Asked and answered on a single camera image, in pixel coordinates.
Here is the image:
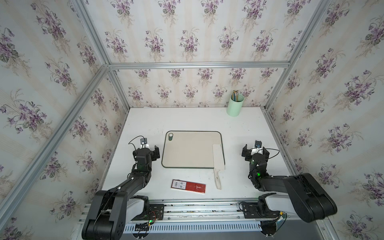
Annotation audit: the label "beige green-rimmed cutting board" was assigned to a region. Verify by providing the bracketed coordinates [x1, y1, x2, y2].
[162, 131, 225, 169]

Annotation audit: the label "white ceramic knife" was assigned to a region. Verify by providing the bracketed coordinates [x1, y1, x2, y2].
[213, 144, 225, 190]

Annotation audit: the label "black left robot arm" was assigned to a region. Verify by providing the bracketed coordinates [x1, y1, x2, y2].
[82, 146, 160, 240]

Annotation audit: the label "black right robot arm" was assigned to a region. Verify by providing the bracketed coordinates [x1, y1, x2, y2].
[240, 145, 338, 223]

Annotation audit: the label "light green utensil cup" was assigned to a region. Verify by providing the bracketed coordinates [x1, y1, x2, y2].
[227, 94, 245, 117]

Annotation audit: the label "red flat box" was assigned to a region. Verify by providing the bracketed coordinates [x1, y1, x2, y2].
[171, 180, 206, 194]

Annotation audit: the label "utensils in cup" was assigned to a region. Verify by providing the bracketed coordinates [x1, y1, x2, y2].
[232, 90, 239, 102]

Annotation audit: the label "white ventilation grille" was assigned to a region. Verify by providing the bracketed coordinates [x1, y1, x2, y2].
[124, 221, 262, 234]

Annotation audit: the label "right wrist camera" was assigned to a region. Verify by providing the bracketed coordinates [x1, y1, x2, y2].
[254, 140, 263, 149]

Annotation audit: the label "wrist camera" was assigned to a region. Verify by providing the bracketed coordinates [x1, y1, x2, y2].
[254, 140, 263, 149]
[140, 138, 148, 148]

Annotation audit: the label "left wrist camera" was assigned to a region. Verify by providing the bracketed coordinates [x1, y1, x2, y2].
[140, 138, 148, 148]

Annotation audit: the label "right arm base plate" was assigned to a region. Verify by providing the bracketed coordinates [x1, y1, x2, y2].
[239, 202, 281, 219]

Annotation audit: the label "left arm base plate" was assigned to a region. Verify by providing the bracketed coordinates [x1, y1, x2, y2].
[132, 204, 165, 221]

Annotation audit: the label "aluminium mounting rail frame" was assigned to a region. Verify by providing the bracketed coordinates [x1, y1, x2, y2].
[78, 197, 328, 224]

